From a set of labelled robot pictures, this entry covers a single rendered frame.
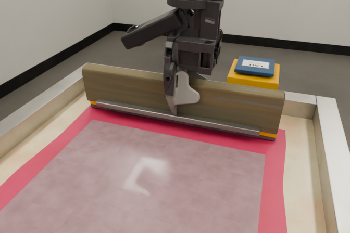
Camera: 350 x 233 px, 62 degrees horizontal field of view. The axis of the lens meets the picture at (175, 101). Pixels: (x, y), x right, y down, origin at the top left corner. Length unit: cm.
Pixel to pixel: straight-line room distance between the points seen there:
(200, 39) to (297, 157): 26
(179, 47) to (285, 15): 334
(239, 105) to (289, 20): 330
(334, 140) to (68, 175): 43
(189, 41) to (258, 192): 25
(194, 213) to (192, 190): 4
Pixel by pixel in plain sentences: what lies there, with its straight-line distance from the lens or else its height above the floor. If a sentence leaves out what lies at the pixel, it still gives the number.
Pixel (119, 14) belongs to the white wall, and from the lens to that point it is 433.
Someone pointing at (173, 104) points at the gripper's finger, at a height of 102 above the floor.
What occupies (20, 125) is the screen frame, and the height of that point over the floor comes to 98.
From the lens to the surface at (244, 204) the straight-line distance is 45.
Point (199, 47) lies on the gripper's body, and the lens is 46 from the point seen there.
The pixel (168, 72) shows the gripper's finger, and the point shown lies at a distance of 48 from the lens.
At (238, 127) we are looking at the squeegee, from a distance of 53.
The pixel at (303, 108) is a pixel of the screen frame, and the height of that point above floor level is 98.
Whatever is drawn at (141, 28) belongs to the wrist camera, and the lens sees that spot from 49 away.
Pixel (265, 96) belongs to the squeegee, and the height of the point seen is 105.
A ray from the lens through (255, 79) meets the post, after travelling 78.
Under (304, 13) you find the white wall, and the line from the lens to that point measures 378.
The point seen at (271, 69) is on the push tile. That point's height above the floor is 97.
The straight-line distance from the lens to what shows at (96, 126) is 60.
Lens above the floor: 129
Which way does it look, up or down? 31 degrees down
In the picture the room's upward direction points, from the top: straight up
